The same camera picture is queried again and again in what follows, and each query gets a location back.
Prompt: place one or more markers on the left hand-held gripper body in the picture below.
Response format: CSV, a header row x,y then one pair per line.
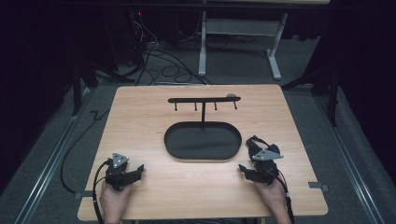
x,y
117,174

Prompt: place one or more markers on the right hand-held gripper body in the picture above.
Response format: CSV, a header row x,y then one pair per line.
x,y
264,169

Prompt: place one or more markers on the black hook stand with tray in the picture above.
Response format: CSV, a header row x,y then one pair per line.
x,y
203,140

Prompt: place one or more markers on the person's right hand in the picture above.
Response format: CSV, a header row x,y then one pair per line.
x,y
272,196

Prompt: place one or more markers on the person's left hand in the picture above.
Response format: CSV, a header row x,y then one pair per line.
x,y
114,201

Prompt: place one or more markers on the grey tape piece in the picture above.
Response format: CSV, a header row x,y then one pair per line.
x,y
83,194
318,186

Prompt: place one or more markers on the small grey round object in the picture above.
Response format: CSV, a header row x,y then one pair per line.
x,y
231,95

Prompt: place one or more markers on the black metal stand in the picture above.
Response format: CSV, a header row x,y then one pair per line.
x,y
84,81
327,90

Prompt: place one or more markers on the metal floor rail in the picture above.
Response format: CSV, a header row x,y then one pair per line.
x,y
49,165
351,168

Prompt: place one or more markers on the white metal desk frame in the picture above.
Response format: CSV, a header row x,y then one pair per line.
x,y
239,28

